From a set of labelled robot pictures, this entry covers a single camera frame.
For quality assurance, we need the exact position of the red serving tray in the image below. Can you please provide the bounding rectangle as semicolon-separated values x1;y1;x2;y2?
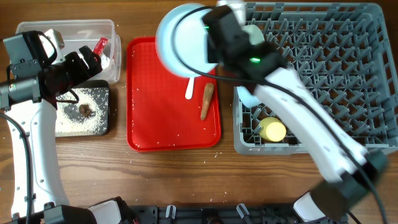
126;37;221;152

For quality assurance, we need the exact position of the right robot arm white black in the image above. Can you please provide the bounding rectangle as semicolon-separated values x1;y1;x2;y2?
202;6;388;222

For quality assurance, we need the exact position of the grey dishwasher rack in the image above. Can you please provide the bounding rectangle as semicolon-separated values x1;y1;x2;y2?
246;2;397;154

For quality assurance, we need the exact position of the white plastic spoon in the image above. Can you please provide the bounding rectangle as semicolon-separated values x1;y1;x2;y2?
185;77;195;100

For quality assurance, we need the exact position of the large light blue plate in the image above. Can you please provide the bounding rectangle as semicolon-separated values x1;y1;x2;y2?
155;3;216;78

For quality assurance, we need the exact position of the crumpled white paper waste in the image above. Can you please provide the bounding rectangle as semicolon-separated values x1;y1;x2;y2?
99;53;111;70

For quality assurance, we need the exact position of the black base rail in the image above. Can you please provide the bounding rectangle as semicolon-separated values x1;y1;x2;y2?
124;195;348;224

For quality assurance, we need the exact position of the clear plastic bin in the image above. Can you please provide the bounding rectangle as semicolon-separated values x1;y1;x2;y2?
16;19;121;84

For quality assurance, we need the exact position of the black tray bin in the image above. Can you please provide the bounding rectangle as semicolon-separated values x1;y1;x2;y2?
54;80;111;138

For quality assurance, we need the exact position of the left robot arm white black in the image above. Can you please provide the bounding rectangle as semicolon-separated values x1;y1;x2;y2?
1;30;139;223

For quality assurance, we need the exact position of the red wrapper waste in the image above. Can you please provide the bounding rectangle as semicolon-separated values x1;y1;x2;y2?
93;37;109;56

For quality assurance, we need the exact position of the green bowl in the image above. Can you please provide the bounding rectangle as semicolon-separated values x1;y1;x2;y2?
242;24;265;45

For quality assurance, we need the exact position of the rice grains pile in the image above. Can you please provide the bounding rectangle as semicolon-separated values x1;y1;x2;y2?
55;87;109;137

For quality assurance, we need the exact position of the yellow cup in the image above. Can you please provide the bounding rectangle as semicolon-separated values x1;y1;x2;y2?
259;117;287;142

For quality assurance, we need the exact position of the brown carrot-shaped food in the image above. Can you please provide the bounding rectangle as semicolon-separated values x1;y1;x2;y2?
200;83;215;121

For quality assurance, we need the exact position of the brown food scrap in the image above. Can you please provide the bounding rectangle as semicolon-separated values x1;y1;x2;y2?
79;104;93;118

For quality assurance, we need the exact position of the small light blue bowl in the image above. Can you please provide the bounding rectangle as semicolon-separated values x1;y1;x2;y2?
236;86;261;108

